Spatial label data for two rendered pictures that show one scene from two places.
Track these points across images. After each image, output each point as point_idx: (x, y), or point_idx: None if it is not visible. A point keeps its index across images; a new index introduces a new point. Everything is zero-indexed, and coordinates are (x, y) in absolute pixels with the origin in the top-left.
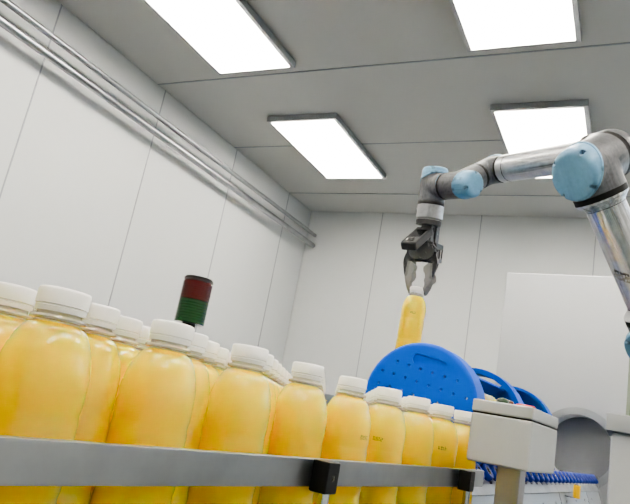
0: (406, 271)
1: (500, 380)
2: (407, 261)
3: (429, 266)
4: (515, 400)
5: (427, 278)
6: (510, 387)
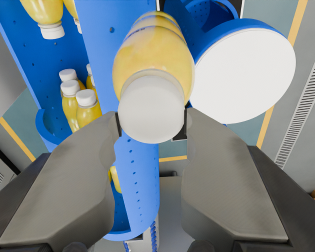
0: (243, 156)
1: (52, 140)
2: (286, 228)
3: (43, 208)
4: (38, 125)
5: (84, 142)
6: (42, 137)
